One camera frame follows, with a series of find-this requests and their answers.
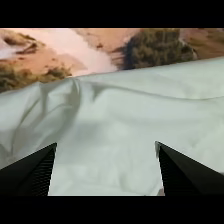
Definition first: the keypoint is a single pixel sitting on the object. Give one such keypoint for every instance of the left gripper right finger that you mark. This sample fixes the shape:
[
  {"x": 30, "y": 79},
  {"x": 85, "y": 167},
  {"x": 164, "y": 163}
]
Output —
[{"x": 186, "y": 175}]

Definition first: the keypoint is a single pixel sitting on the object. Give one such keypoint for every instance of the white garment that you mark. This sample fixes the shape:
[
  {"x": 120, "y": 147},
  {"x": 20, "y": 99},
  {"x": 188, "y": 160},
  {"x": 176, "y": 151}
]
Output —
[{"x": 120, "y": 126}]

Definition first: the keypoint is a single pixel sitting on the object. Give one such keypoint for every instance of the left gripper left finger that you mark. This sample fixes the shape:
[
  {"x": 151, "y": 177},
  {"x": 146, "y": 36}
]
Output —
[{"x": 31, "y": 176}]

